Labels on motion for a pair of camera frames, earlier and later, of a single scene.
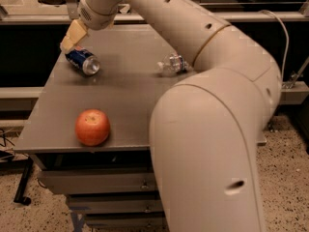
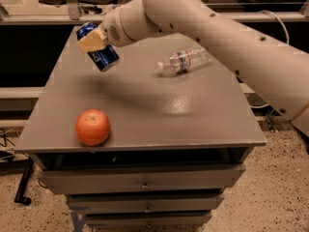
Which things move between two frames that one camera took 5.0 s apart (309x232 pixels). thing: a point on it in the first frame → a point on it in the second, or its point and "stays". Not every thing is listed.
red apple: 93,127 stays
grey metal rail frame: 70,12 stays
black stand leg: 23,189 stays
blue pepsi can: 82,60 → 103,58
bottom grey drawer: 128,219 stays
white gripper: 92,15 → 111,28
